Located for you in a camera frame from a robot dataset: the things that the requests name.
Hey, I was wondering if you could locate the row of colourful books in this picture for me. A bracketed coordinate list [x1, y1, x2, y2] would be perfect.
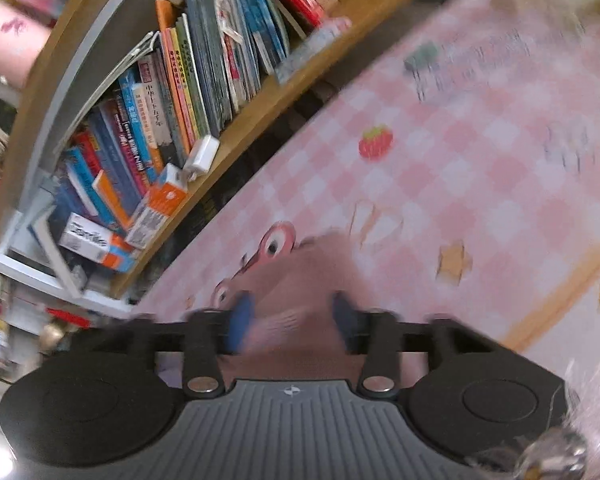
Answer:
[29, 0, 301, 241]

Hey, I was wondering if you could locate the orange and white box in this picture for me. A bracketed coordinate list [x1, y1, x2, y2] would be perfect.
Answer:
[125, 162, 187, 249]

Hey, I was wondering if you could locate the purple and mauve knit sweater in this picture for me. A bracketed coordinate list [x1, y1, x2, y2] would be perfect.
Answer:
[154, 231, 432, 391]

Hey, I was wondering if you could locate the white power adapter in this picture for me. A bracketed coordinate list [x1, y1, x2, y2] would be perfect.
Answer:
[183, 134, 220, 182]

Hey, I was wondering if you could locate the white blue toothpaste box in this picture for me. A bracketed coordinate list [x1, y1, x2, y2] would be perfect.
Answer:
[59, 212, 135, 273]

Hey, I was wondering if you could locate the pink checkered table mat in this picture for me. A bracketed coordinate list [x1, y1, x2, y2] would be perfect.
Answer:
[138, 0, 600, 373]

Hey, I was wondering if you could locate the wooden bookshelf with white frame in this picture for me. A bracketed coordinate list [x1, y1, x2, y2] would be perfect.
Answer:
[0, 0, 411, 318]

